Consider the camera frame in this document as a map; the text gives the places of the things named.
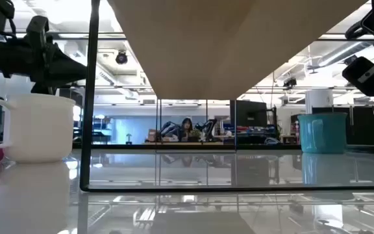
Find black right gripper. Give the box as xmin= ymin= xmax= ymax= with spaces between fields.
xmin=342 ymin=56 xmax=374 ymax=98

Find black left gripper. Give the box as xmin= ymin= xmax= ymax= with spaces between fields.
xmin=0 ymin=15 xmax=88 ymax=96

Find white mug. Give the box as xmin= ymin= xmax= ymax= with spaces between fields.
xmin=0 ymin=93 xmax=77 ymax=164

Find teal mug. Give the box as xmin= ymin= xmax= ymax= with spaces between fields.
xmin=297 ymin=112 xmax=349 ymax=155

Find wooden shelf board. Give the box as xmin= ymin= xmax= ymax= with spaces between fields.
xmin=107 ymin=0 xmax=368 ymax=101

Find white round column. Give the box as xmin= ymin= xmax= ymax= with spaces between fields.
xmin=305 ymin=89 xmax=334 ymax=114

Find black computer monitor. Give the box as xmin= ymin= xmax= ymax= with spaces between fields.
xmin=229 ymin=99 xmax=268 ymax=128

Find person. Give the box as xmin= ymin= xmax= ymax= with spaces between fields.
xmin=179 ymin=117 xmax=195 ymax=142

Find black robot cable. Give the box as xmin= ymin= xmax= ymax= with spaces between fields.
xmin=345 ymin=8 xmax=374 ymax=40

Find black partition wall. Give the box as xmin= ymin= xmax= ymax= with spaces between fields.
xmin=312 ymin=105 xmax=374 ymax=146

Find black metal shelf frame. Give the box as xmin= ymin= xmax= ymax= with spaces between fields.
xmin=79 ymin=0 xmax=374 ymax=192

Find black ceiling camera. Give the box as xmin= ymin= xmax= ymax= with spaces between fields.
xmin=115 ymin=50 xmax=129 ymax=65
xmin=282 ymin=77 xmax=297 ymax=89

